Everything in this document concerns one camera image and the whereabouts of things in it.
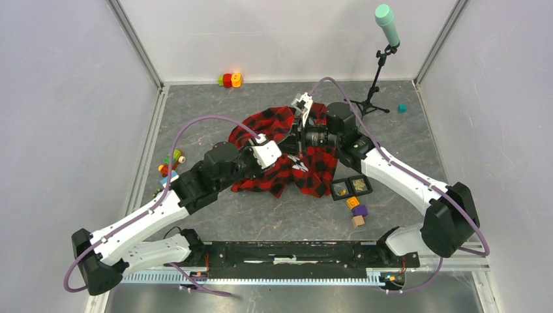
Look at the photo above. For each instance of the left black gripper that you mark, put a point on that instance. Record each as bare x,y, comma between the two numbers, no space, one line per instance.
258,169

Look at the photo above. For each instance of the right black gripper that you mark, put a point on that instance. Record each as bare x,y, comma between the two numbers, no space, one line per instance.
295,142

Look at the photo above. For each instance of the red black plaid shirt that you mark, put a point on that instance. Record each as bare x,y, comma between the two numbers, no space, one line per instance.
312,171

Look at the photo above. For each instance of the black square frame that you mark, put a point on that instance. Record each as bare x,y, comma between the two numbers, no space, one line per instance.
368,185
344,182

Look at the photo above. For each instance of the round holographic badge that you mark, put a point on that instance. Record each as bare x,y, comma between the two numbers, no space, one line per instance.
340,190

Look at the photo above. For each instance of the gold brooch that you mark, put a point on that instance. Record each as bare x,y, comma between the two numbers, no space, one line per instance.
359,185

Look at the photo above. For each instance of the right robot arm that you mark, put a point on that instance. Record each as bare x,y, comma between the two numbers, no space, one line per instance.
450,216

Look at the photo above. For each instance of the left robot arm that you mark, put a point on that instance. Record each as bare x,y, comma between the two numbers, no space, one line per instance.
104,257

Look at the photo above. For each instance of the green toy brick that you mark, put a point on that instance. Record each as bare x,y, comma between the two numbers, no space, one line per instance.
176,156

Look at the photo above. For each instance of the white blue toy brick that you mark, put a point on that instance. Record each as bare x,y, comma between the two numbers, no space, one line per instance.
174,175

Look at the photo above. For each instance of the black tripod mic stand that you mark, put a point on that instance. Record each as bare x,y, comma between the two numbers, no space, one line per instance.
366,106

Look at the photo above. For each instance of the yellow toy brick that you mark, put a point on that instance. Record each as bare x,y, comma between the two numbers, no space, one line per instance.
352,202

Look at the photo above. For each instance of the orange red toy brick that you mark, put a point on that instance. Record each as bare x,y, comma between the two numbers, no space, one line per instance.
163,170

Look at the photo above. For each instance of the red cylinder block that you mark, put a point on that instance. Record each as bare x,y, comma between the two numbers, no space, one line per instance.
227,80

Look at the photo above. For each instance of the purple toy brick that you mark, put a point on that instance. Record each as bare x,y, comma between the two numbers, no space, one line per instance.
360,210

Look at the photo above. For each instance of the wooden cube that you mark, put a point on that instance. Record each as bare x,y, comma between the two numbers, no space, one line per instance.
358,221

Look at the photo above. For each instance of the teal small cube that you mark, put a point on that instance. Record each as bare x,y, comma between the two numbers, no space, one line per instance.
401,108

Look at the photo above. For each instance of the mint green microphone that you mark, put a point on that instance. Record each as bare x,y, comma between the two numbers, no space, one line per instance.
385,19

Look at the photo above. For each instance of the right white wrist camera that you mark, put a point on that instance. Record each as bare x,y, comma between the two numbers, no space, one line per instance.
302,104

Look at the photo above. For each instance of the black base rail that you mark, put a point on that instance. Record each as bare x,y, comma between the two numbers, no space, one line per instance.
295,259

